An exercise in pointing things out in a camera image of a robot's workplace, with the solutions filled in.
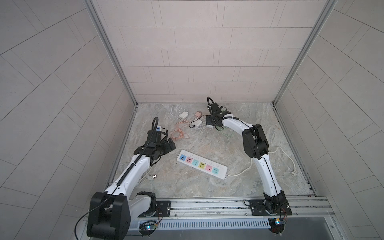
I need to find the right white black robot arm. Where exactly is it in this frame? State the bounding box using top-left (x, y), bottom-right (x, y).
top-left (206, 97), bottom-right (292, 216)

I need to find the pink charging cable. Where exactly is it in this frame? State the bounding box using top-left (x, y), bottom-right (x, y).
top-left (169, 120), bottom-right (191, 141)

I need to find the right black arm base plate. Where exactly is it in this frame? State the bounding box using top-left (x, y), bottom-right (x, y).
top-left (246, 200), bottom-right (292, 218)

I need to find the aluminium mounting rail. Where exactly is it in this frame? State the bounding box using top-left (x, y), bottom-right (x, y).
top-left (131, 197), bottom-right (335, 226)

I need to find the white charger with black cable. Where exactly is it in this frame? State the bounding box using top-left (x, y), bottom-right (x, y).
top-left (189, 115), bottom-right (207, 129)

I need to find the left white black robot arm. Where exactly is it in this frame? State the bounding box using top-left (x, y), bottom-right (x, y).
top-left (86, 117), bottom-right (176, 240)

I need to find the left green circuit board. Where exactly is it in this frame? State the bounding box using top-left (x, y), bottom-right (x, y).
top-left (139, 221), bottom-right (158, 237)

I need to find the white multicolour socket power strip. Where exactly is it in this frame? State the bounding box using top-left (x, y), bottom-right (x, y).
top-left (177, 150), bottom-right (228, 180)

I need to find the green circuit board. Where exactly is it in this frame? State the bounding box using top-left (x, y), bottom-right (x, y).
top-left (268, 219), bottom-right (285, 234)
top-left (139, 221), bottom-right (158, 237)

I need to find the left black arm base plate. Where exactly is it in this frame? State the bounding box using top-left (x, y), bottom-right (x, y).
top-left (139, 200), bottom-right (171, 218)

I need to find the white charger adapter far left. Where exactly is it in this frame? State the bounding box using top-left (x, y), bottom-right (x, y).
top-left (179, 112), bottom-right (189, 121)

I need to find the pink charger adapter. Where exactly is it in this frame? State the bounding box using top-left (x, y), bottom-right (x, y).
top-left (195, 111), bottom-right (203, 118)

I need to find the white power strip cord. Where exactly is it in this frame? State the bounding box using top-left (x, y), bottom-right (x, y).
top-left (226, 146), bottom-right (298, 178)

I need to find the right green circuit board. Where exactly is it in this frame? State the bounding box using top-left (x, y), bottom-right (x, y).
top-left (268, 219), bottom-right (285, 234)

